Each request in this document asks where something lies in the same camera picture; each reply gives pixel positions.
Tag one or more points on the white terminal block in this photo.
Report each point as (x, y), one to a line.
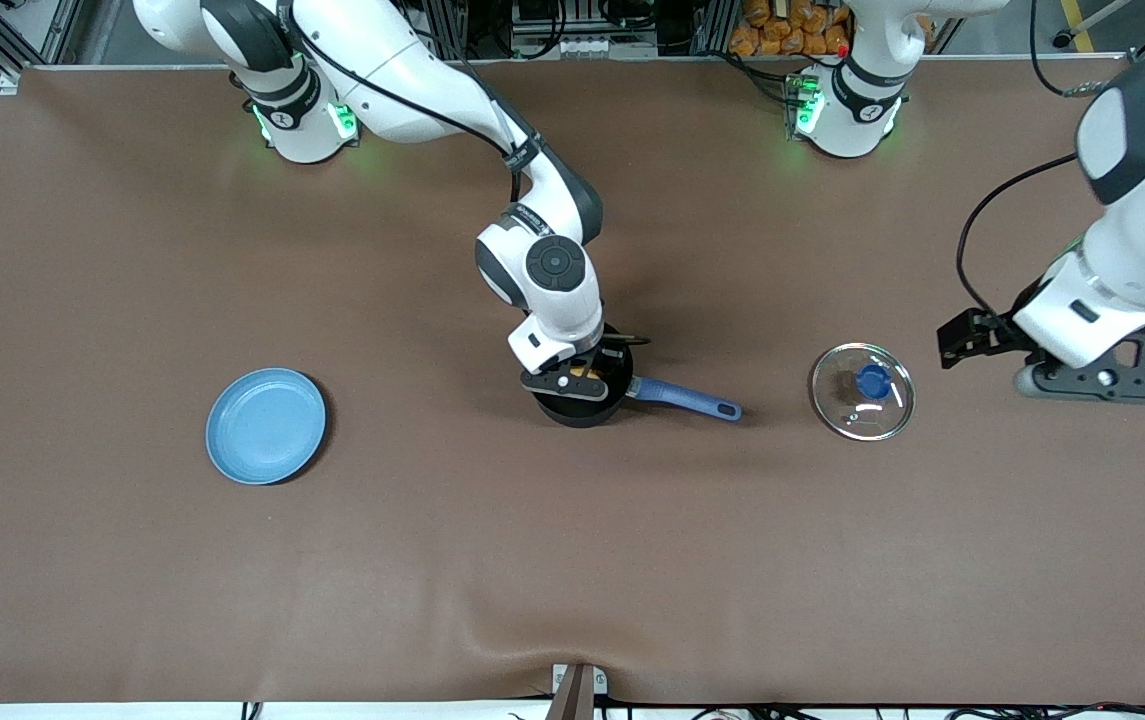
(587, 45)

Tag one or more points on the blue round plate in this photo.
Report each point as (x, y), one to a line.
(267, 425)

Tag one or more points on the brown table mat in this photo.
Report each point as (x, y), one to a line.
(572, 550)

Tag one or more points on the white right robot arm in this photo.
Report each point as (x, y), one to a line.
(402, 80)

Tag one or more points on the brown strut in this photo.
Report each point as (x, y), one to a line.
(572, 700)

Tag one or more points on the grey metal stand leg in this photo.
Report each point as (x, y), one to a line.
(1092, 19)

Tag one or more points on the glass lid blue knob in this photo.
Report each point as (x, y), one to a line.
(872, 380)

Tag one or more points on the grey metal edge bracket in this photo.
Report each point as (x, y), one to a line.
(600, 683)

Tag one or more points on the bag of orange objects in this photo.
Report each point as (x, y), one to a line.
(782, 30)

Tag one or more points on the yellow potato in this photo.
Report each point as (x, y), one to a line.
(587, 372)

